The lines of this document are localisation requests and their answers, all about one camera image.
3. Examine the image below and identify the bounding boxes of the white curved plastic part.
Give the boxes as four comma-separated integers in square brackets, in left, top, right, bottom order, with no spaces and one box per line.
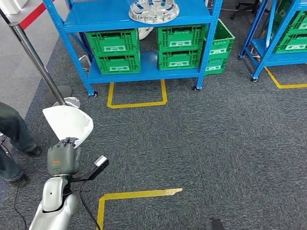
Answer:
[42,105,94,149]

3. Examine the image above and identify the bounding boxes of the black right camera bracket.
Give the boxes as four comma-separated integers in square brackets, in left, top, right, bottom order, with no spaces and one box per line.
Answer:
[211,217,225,230]

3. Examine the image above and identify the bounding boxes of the black round-base pole stand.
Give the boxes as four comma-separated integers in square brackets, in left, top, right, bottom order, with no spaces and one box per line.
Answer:
[0,7,73,105]

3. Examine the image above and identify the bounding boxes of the black left camera bracket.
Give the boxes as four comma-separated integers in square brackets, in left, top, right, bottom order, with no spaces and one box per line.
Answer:
[69,159,110,184]

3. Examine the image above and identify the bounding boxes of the blue metal shelf rack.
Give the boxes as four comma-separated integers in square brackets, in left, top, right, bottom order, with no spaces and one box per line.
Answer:
[42,0,223,98]
[237,0,307,84]

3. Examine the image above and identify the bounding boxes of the red barrier belt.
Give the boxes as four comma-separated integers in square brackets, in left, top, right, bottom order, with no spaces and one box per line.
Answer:
[19,0,56,31]

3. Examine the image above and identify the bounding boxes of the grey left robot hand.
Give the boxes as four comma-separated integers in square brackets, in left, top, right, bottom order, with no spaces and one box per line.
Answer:
[47,137,82,177]

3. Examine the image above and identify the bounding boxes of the black office chair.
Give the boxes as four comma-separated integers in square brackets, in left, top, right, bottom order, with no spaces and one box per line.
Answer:
[230,0,261,20]

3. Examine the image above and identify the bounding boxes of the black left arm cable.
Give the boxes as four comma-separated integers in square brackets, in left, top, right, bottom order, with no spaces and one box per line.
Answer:
[79,181,101,230]

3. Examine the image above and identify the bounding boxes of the person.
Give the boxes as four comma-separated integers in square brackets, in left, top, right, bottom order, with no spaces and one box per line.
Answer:
[0,101,42,188]

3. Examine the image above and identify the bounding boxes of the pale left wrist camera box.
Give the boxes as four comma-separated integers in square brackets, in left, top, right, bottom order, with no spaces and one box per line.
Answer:
[94,155,107,168]

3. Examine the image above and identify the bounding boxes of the silver wheel hubcap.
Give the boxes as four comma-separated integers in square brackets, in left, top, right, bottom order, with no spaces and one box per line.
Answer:
[129,0,180,25]

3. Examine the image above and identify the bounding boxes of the black camera bracket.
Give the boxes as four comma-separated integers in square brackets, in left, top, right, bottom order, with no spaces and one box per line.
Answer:
[211,217,225,230]
[69,159,110,184]

